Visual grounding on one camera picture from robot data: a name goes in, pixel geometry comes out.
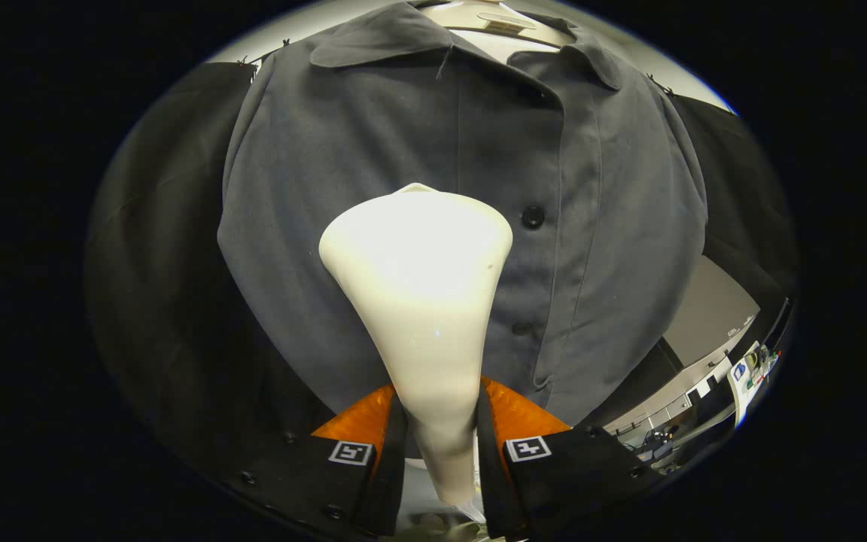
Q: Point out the white garment steamer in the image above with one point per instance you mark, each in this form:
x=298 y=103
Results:
x=418 y=301

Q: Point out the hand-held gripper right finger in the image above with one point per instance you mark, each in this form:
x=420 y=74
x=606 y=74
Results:
x=495 y=489

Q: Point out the grey cabinet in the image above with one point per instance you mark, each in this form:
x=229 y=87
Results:
x=708 y=309

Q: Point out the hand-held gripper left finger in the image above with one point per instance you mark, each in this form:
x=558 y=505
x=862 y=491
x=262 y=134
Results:
x=384 y=482

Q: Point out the cream mannequin torso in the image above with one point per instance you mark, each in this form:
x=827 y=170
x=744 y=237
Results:
x=501 y=41

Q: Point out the grey button shirt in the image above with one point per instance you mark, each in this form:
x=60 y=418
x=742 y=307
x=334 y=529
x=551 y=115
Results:
x=373 y=135

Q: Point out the white desk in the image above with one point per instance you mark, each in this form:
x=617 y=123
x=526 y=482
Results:
x=746 y=380

